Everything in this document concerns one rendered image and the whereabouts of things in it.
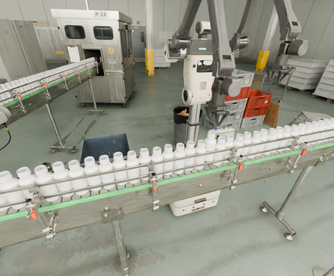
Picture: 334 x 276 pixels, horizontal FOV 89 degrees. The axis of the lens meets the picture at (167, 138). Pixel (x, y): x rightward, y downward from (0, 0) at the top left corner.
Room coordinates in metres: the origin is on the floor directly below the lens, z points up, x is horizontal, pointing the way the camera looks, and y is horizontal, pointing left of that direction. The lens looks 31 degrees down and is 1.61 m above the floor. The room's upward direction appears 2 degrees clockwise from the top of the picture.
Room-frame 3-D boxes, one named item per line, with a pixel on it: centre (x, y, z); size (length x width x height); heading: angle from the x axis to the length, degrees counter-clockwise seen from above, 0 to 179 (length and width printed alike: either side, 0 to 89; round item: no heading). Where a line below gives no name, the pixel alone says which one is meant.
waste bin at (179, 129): (2.44, -0.31, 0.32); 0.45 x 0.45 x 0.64
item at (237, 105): (3.11, -1.11, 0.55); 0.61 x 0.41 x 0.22; 116
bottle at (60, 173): (0.51, 0.43, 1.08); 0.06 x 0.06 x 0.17
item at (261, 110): (3.44, -1.74, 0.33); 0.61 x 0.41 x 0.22; 112
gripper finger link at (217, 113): (0.72, -0.23, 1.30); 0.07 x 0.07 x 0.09; 19
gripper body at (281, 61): (1.03, -0.62, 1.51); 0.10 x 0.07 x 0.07; 19
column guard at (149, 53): (8.40, 0.89, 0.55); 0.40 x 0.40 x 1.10; 19
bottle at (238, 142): (0.79, -0.39, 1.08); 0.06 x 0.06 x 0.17
